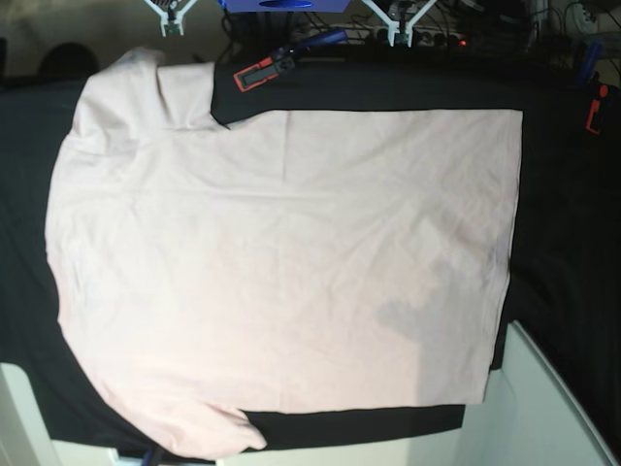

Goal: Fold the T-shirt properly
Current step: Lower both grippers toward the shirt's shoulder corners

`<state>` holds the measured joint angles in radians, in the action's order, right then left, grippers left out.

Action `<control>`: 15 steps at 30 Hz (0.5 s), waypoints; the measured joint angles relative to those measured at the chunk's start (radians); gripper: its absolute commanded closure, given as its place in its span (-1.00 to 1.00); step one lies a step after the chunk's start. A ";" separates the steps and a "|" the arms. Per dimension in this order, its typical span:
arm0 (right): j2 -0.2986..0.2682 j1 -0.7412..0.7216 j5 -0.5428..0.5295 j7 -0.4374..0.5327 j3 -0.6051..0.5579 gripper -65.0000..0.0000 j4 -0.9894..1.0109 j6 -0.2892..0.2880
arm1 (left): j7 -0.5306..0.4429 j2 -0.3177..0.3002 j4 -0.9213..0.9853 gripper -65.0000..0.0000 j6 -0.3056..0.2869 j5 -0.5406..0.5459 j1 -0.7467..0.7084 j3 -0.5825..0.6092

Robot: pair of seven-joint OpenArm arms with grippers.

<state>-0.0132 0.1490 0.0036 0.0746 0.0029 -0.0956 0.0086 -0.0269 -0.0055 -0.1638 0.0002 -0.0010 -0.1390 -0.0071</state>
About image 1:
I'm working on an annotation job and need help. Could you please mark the light pink T-shirt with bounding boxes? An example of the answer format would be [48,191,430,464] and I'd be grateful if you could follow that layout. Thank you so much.
[45,50,523,460]

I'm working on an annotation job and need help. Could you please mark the white power strip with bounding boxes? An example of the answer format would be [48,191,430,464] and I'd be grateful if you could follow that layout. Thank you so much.
[374,26,470,50]

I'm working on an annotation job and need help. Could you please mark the orange clamp at right edge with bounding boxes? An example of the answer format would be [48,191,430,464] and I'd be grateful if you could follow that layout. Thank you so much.
[585,83,608,135]

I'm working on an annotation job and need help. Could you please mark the black table cloth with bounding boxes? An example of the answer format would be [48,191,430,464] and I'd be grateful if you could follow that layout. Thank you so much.
[1,62,620,452]

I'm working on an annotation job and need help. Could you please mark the blue clamp at front edge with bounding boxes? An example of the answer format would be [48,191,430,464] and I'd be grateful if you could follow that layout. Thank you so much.
[141,446,164,466]

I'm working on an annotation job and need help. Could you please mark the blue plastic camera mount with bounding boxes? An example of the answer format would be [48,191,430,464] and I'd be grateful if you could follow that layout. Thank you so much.
[218,0,350,13]

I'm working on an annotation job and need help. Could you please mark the orange black clamp, blue handles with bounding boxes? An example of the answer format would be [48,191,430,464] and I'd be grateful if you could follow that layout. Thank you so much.
[233,28,347,92]

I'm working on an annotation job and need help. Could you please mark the blue clamp handle right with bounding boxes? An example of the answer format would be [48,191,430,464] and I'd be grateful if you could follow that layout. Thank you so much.
[573,42,603,87]

